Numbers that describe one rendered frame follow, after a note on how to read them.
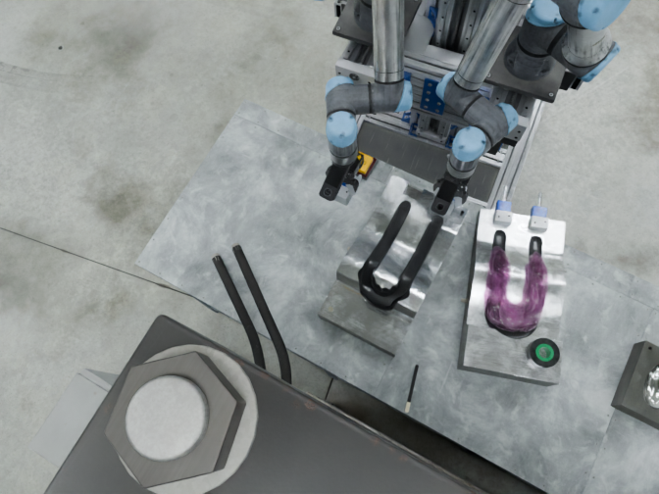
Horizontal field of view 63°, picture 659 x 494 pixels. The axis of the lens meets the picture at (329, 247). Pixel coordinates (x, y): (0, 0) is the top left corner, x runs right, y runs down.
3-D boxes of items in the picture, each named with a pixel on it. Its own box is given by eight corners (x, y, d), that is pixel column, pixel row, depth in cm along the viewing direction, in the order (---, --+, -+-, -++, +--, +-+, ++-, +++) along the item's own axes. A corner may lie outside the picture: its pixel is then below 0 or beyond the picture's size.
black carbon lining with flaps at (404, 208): (400, 200, 169) (403, 188, 160) (447, 222, 166) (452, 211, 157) (349, 295, 160) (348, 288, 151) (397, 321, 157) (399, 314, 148)
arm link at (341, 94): (367, 89, 143) (370, 124, 140) (325, 92, 144) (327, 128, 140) (367, 71, 136) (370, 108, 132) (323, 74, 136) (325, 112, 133)
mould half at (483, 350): (477, 214, 173) (483, 201, 163) (559, 227, 170) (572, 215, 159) (456, 369, 158) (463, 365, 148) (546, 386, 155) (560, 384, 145)
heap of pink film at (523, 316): (487, 244, 164) (493, 235, 156) (546, 254, 162) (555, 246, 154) (477, 326, 156) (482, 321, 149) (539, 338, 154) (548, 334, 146)
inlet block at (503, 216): (495, 188, 172) (499, 181, 167) (511, 191, 172) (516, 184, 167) (490, 226, 169) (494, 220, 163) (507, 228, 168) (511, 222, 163)
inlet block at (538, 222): (530, 194, 171) (534, 187, 166) (545, 196, 171) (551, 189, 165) (526, 231, 167) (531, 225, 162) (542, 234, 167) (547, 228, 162)
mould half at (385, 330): (391, 186, 178) (393, 168, 165) (464, 220, 173) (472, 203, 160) (319, 317, 166) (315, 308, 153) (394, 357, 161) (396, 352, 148)
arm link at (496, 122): (492, 86, 136) (461, 112, 135) (525, 114, 133) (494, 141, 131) (485, 103, 144) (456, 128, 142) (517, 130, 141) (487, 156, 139)
